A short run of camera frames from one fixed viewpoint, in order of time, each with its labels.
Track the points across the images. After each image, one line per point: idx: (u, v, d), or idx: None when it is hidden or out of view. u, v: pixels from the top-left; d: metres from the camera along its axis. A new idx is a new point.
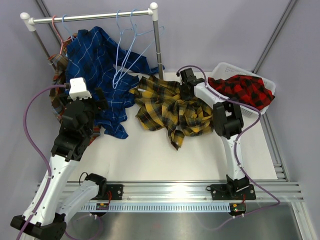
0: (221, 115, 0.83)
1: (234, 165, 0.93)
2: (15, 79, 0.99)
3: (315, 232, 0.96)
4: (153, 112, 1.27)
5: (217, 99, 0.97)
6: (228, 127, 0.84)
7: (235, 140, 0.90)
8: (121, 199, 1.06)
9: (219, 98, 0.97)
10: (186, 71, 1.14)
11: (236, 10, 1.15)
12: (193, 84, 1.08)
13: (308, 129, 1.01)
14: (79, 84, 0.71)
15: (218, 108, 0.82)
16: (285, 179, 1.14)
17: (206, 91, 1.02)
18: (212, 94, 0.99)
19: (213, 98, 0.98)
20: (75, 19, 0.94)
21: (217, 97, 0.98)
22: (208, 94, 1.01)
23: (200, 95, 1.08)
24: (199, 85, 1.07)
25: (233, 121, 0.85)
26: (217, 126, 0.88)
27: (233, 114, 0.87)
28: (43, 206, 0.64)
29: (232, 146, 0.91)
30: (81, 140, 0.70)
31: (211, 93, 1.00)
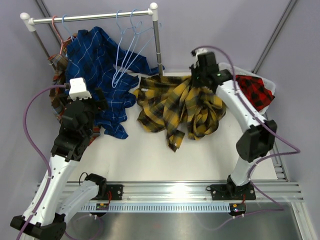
0: (252, 143, 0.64)
1: (243, 177, 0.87)
2: (15, 79, 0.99)
3: (315, 232, 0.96)
4: (152, 115, 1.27)
5: (250, 119, 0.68)
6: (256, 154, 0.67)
7: (256, 162, 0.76)
8: (121, 200, 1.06)
9: (254, 117, 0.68)
10: (207, 55, 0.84)
11: (236, 10, 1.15)
12: (217, 80, 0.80)
13: (308, 129, 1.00)
14: (79, 84, 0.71)
15: (251, 135, 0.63)
16: (285, 179, 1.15)
17: (235, 99, 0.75)
18: (245, 109, 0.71)
19: (245, 115, 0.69)
20: (77, 19, 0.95)
21: (252, 116, 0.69)
22: (238, 105, 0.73)
23: (223, 98, 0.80)
24: (226, 85, 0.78)
25: (262, 146, 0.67)
26: (241, 148, 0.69)
27: (264, 136, 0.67)
28: (43, 206, 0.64)
29: (250, 166, 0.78)
30: (81, 140, 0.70)
31: (244, 107, 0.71)
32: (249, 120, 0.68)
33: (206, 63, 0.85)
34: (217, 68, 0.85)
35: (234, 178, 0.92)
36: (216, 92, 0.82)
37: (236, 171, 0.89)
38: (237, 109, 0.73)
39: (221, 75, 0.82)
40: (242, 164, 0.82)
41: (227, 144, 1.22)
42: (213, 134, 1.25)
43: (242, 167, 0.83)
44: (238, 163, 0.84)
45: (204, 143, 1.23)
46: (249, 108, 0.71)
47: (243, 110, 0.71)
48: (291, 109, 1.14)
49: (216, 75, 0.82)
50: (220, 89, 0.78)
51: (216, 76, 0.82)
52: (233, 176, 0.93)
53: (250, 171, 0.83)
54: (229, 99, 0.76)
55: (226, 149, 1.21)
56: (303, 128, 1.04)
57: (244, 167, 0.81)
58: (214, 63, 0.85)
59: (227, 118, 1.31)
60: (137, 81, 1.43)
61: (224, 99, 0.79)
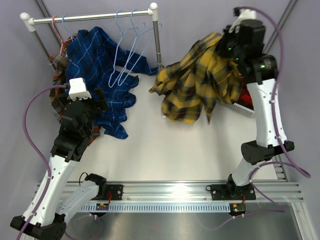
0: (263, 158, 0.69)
1: (245, 178, 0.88)
2: (14, 79, 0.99)
3: (315, 232, 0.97)
4: (184, 103, 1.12)
5: (271, 136, 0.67)
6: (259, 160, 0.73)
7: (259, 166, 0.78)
8: (121, 200, 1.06)
9: (276, 136, 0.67)
10: (255, 33, 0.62)
11: (236, 10, 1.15)
12: (257, 71, 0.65)
13: (308, 129, 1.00)
14: (79, 84, 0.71)
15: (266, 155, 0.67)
16: (285, 179, 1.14)
17: (268, 109, 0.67)
18: (270, 123, 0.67)
19: (269, 132, 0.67)
20: (77, 19, 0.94)
21: (275, 134, 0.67)
22: (267, 117, 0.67)
23: (252, 94, 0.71)
24: (264, 85, 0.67)
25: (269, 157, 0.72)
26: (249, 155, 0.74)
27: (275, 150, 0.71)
28: (43, 206, 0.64)
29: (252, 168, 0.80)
30: (81, 141, 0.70)
31: (271, 121, 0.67)
32: (270, 138, 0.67)
33: (250, 41, 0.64)
34: (261, 47, 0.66)
35: (236, 178, 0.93)
36: (249, 84, 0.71)
37: (238, 171, 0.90)
38: (264, 119, 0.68)
39: (264, 66, 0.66)
40: (245, 166, 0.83)
41: (227, 144, 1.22)
42: (213, 134, 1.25)
43: (244, 169, 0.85)
44: (241, 165, 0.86)
45: (204, 143, 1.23)
46: (276, 123, 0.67)
47: (270, 124, 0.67)
48: (291, 109, 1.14)
49: (259, 67, 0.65)
50: (256, 88, 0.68)
51: (258, 66, 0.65)
52: (234, 176, 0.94)
53: (252, 172, 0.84)
54: (261, 105, 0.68)
55: (226, 149, 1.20)
56: (303, 128, 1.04)
57: (246, 169, 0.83)
58: (260, 43, 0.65)
59: (227, 118, 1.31)
60: (137, 81, 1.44)
61: (253, 97, 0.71)
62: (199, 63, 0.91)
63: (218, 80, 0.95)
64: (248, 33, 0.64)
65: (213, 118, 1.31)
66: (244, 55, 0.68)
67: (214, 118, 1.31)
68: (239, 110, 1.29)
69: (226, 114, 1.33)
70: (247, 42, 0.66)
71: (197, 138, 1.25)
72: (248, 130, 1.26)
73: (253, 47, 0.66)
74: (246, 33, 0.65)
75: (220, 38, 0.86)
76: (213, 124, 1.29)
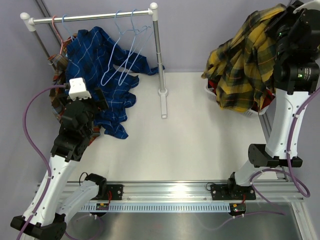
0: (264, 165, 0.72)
1: (245, 179, 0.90)
2: (14, 79, 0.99)
3: (315, 232, 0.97)
4: (234, 88, 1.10)
5: (281, 149, 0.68)
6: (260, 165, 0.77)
7: (262, 170, 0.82)
8: (121, 199, 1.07)
9: (287, 151, 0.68)
10: (305, 37, 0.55)
11: (237, 10, 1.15)
12: (294, 77, 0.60)
13: (309, 129, 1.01)
14: (79, 84, 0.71)
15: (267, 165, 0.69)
16: (285, 179, 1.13)
17: (287, 123, 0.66)
18: (285, 137, 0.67)
19: (280, 146, 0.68)
20: (76, 19, 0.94)
21: (286, 149, 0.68)
22: (284, 129, 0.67)
23: (278, 100, 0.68)
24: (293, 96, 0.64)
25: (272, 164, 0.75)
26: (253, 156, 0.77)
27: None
28: (43, 206, 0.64)
29: (255, 172, 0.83)
30: (81, 141, 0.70)
31: (287, 136, 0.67)
32: (279, 151, 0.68)
33: (299, 42, 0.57)
34: (309, 52, 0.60)
35: (237, 177, 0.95)
36: (279, 88, 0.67)
37: (240, 172, 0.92)
38: (280, 131, 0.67)
39: (303, 75, 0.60)
40: (247, 168, 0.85)
41: (227, 144, 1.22)
42: (213, 135, 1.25)
43: (246, 169, 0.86)
44: (244, 167, 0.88)
45: (204, 143, 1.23)
46: (291, 138, 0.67)
47: (284, 137, 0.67)
48: None
49: (296, 75, 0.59)
50: (284, 97, 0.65)
51: (297, 73, 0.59)
52: (236, 174, 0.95)
53: (253, 175, 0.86)
54: (283, 116, 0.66)
55: (226, 149, 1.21)
56: (303, 128, 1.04)
57: (248, 172, 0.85)
58: (310, 45, 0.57)
59: (227, 118, 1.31)
60: (137, 81, 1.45)
61: (278, 104, 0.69)
62: (248, 39, 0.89)
63: (262, 61, 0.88)
64: (299, 33, 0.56)
65: (213, 118, 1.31)
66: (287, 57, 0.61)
67: (214, 118, 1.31)
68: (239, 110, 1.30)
69: (226, 114, 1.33)
70: (295, 42, 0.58)
71: (197, 138, 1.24)
72: (248, 130, 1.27)
73: (299, 49, 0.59)
74: (301, 31, 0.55)
75: (278, 11, 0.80)
76: (213, 124, 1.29)
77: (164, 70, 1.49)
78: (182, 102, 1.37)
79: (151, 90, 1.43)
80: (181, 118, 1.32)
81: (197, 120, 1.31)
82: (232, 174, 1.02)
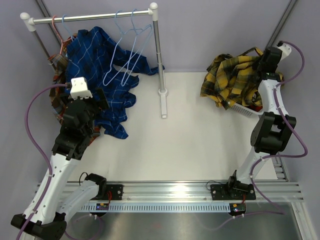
0: (264, 126, 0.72)
1: (245, 172, 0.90)
2: (15, 79, 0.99)
3: (315, 232, 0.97)
4: (213, 78, 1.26)
5: (273, 109, 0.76)
6: (262, 144, 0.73)
7: (262, 157, 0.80)
8: (121, 199, 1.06)
9: (278, 108, 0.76)
10: (268, 55, 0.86)
11: (236, 10, 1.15)
12: (264, 76, 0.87)
13: (308, 129, 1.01)
14: (80, 83, 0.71)
15: (265, 117, 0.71)
16: (285, 179, 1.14)
17: (271, 93, 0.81)
18: (272, 100, 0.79)
19: (271, 106, 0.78)
20: (77, 19, 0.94)
21: (276, 106, 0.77)
22: (269, 97, 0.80)
23: (261, 93, 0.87)
24: (269, 81, 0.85)
25: (274, 141, 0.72)
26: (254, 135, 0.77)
27: (280, 133, 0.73)
28: (44, 204, 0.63)
29: (255, 159, 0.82)
30: (82, 139, 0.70)
31: (274, 99, 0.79)
32: (272, 109, 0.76)
33: (266, 60, 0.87)
34: (273, 67, 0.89)
35: (238, 172, 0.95)
36: (259, 86, 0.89)
37: (240, 167, 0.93)
38: (268, 100, 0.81)
39: (270, 75, 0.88)
40: (249, 156, 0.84)
41: (227, 143, 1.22)
42: (213, 134, 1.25)
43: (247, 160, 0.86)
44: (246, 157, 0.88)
45: (204, 143, 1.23)
46: (277, 100, 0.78)
47: (272, 100, 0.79)
48: (291, 109, 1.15)
49: (266, 74, 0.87)
50: (262, 83, 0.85)
51: (266, 75, 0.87)
52: (237, 170, 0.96)
53: (254, 166, 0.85)
54: (265, 92, 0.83)
55: (226, 148, 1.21)
56: (302, 128, 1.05)
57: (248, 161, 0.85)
58: (273, 62, 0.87)
59: (227, 118, 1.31)
60: (137, 81, 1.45)
61: (262, 94, 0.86)
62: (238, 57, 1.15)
63: (239, 79, 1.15)
64: (265, 55, 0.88)
65: (214, 117, 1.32)
66: (260, 68, 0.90)
67: (214, 118, 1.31)
68: (239, 110, 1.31)
69: (226, 114, 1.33)
70: (264, 59, 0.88)
71: (197, 137, 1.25)
72: (248, 130, 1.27)
73: (267, 64, 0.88)
74: (267, 54, 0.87)
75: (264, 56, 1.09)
76: (213, 124, 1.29)
77: (164, 70, 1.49)
78: (182, 102, 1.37)
79: (151, 90, 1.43)
80: (181, 118, 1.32)
81: (197, 120, 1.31)
82: (233, 173, 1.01)
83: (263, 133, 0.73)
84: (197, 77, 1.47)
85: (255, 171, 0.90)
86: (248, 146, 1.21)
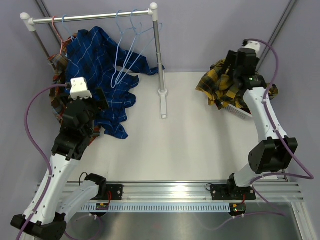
0: (265, 153, 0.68)
1: (247, 182, 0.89)
2: (15, 79, 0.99)
3: (315, 232, 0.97)
4: (214, 76, 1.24)
5: (270, 131, 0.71)
6: (266, 167, 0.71)
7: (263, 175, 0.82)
8: (121, 200, 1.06)
9: (274, 130, 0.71)
10: (247, 55, 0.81)
11: (236, 10, 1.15)
12: (250, 85, 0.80)
13: (307, 129, 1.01)
14: (80, 83, 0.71)
15: (266, 146, 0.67)
16: (285, 179, 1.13)
17: (263, 110, 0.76)
18: (268, 121, 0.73)
19: (266, 127, 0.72)
20: (77, 19, 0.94)
21: (273, 128, 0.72)
22: (263, 117, 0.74)
23: (249, 105, 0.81)
24: (256, 92, 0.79)
25: (276, 163, 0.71)
26: (254, 161, 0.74)
27: (280, 153, 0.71)
28: (44, 205, 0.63)
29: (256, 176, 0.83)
30: (82, 140, 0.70)
31: (268, 118, 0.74)
32: (269, 132, 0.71)
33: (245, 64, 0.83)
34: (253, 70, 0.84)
35: (237, 179, 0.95)
36: (245, 97, 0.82)
37: (239, 175, 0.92)
38: (261, 119, 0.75)
39: (253, 80, 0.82)
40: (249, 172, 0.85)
41: (227, 144, 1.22)
42: (213, 134, 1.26)
43: (246, 170, 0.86)
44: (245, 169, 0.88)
45: (204, 143, 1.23)
46: (272, 120, 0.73)
47: (266, 120, 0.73)
48: (290, 109, 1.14)
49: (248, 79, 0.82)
50: (249, 93, 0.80)
51: (251, 83, 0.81)
52: (236, 175, 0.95)
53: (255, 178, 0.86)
54: (256, 108, 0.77)
55: (226, 148, 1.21)
56: (302, 128, 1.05)
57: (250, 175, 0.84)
58: (250, 65, 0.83)
59: (227, 118, 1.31)
60: (137, 81, 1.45)
61: (251, 107, 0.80)
62: None
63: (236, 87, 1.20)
64: (242, 58, 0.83)
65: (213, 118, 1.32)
66: (240, 74, 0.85)
67: (214, 118, 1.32)
68: (235, 112, 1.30)
69: (226, 114, 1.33)
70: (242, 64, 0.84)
71: (197, 137, 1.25)
72: (248, 130, 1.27)
73: (245, 67, 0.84)
74: (242, 57, 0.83)
75: None
76: (213, 124, 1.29)
77: (164, 70, 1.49)
78: (182, 102, 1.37)
79: (151, 90, 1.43)
80: (181, 118, 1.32)
81: (197, 120, 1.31)
82: (231, 175, 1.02)
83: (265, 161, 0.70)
84: (197, 77, 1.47)
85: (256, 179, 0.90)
86: (247, 147, 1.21)
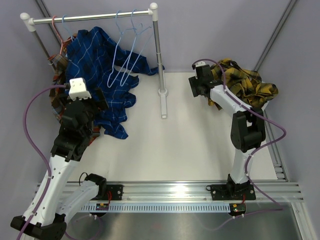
0: (241, 126, 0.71)
1: (241, 172, 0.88)
2: (15, 79, 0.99)
3: (315, 232, 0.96)
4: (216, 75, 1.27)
5: (238, 108, 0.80)
6: (248, 141, 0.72)
7: (251, 153, 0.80)
8: (121, 200, 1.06)
9: (241, 105, 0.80)
10: (203, 68, 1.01)
11: (236, 10, 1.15)
12: (210, 86, 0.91)
13: (307, 129, 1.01)
14: (79, 84, 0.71)
15: (238, 118, 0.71)
16: (285, 179, 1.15)
17: (225, 96, 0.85)
18: (233, 101, 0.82)
19: (234, 106, 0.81)
20: (77, 19, 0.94)
21: (238, 104, 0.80)
22: (227, 100, 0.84)
23: (217, 100, 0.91)
24: (216, 87, 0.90)
25: (255, 134, 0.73)
26: (236, 139, 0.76)
27: (255, 125, 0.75)
28: (43, 206, 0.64)
29: (245, 158, 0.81)
30: (81, 140, 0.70)
31: (231, 100, 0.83)
32: (237, 108, 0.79)
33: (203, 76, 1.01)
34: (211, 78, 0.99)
35: (234, 177, 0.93)
36: (210, 95, 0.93)
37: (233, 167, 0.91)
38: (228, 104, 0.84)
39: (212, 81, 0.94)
40: (238, 157, 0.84)
41: (227, 144, 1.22)
42: (213, 134, 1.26)
43: (238, 161, 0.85)
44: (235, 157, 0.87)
45: (204, 143, 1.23)
46: (235, 99, 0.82)
47: (231, 102, 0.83)
48: (290, 109, 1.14)
49: (208, 82, 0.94)
50: (211, 91, 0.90)
51: (211, 84, 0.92)
52: (233, 173, 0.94)
53: (246, 164, 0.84)
54: (220, 97, 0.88)
55: (226, 148, 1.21)
56: (302, 128, 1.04)
57: (240, 160, 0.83)
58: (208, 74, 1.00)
59: (227, 118, 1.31)
60: (137, 81, 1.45)
61: (217, 100, 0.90)
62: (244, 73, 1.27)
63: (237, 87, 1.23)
64: (199, 72, 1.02)
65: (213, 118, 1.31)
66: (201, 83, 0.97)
67: (215, 118, 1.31)
68: None
69: (226, 114, 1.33)
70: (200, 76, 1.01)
71: (197, 137, 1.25)
72: None
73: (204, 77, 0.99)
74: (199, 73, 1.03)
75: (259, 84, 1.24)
76: (212, 124, 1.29)
77: (164, 70, 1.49)
78: (182, 102, 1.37)
79: (151, 90, 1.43)
80: (181, 119, 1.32)
81: (197, 119, 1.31)
82: (229, 176, 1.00)
83: (245, 132, 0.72)
84: None
85: (249, 168, 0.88)
86: None
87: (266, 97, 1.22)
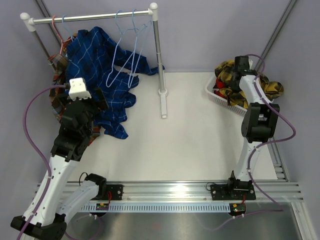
0: (253, 116, 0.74)
1: (243, 167, 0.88)
2: (15, 79, 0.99)
3: (315, 232, 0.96)
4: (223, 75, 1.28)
5: (257, 100, 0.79)
6: (255, 132, 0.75)
7: (256, 147, 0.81)
8: (121, 199, 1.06)
9: (261, 99, 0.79)
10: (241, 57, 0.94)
11: (236, 10, 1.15)
12: (243, 73, 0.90)
13: (307, 129, 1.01)
14: (79, 84, 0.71)
15: (252, 108, 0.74)
16: (285, 179, 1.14)
17: (252, 86, 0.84)
18: (255, 92, 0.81)
19: (255, 97, 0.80)
20: (77, 19, 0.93)
21: (259, 97, 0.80)
22: (251, 90, 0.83)
23: (243, 89, 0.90)
24: (248, 76, 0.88)
25: (264, 128, 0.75)
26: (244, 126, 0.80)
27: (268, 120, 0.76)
28: (43, 206, 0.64)
29: (250, 150, 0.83)
30: (81, 140, 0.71)
31: (255, 91, 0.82)
32: (256, 99, 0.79)
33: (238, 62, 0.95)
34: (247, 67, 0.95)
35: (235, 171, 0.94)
36: (239, 81, 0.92)
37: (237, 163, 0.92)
38: (250, 94, 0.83)
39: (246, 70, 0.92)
40: (244, 149, 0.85)
41: (227, 144, 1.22)
42: (213, 134, 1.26)
43: (243, 154, 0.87)
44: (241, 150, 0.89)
45: (204, 143, 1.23)
46: (259, 91, 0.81)
47: (254, 92, 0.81)
48: (290, 109, 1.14)
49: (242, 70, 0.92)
50: (242, 78, 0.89)
51: (244, 72, 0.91)
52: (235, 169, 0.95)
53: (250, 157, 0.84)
54: (246, 86, 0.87)
55: (226, 148, 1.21)
56: (302, 128, 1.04)
57: (244, 152, 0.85)
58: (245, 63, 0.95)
59: (227, 118, 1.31)
60: (138, 81, 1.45)
61: (243, 88, 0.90)
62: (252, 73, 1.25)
63: None
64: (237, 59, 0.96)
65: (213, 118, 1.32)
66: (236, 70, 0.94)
67: (215, 118, 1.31)
68: (240, 112, 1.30)
69: (226, 114, 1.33)
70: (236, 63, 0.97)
71: (197, 137, 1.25)
72: None
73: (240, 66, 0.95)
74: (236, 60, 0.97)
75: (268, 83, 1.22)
76: (212, 124, 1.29)
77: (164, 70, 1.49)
78: (183, 102, 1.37)
79: (151, 90, 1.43)
80: (181, 119, 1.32)
81: (197, 119, 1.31)
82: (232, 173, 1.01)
83: (254, 123, 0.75)
84: (196, 77, 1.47)
85: (252, 165, 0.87)
86: None
87: (272, 95, 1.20)
